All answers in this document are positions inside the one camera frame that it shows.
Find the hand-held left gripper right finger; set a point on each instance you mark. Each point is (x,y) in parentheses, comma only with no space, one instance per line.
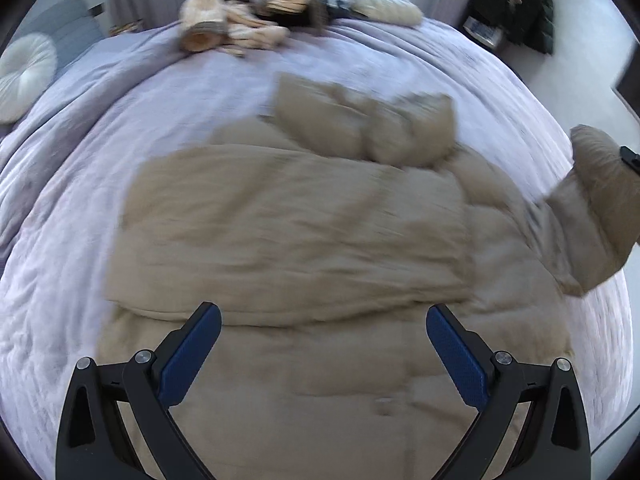
(457,355)

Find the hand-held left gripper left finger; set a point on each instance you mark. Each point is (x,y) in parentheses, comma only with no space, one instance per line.
(192,347)

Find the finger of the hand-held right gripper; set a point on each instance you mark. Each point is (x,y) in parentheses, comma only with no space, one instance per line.
(631,159)

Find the beige puffer jacket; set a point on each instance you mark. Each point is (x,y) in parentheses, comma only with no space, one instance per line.
(300,220)

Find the dark green hanging coat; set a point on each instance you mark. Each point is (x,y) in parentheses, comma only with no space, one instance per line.
(525,5)

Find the small storage box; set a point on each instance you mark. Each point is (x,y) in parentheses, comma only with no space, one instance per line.
(482,31)

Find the lavender bed blanket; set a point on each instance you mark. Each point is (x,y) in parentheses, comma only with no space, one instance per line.
(125,110)

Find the white fuzzy garment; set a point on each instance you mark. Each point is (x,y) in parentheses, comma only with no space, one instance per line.
(387,6)

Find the round white cushion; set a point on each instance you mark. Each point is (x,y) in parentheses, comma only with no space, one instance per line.
(25,77)

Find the grey upholstered headboard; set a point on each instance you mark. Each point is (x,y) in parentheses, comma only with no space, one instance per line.
(70,27)

